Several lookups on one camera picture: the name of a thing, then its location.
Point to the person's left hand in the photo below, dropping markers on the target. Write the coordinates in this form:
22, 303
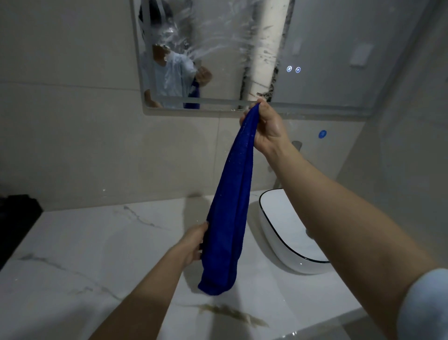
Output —
190, 245

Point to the person's right hand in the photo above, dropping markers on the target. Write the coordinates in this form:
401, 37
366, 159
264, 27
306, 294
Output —
271, 128

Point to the person's right thumb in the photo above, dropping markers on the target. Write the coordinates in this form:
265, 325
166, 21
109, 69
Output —
264, 112

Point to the person's left thumb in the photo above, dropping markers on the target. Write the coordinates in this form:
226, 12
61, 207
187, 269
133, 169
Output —
199, 229

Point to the blue microfiber cloth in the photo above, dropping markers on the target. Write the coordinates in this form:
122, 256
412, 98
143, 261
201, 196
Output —
229, 210

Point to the person's left forearm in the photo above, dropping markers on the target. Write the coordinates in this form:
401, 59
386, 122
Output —
136, 297

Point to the person's right forearm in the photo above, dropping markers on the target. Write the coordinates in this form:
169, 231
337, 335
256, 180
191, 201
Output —
343, 220

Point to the chrome faucet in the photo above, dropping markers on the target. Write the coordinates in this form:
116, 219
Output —
294, 150

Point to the white basin with black rim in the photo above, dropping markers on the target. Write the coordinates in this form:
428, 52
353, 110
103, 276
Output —
290, 238

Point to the black object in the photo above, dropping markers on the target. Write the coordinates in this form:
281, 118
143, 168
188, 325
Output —
15, 227

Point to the light blue shirt sleeve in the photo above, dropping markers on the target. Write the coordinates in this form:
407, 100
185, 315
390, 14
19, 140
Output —
425, 308

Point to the wall mirror with lit frame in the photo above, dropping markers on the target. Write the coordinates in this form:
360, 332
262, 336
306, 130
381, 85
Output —
266, 52

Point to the round blue wall sticker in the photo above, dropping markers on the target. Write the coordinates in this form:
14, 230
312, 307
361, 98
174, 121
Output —
322, 133

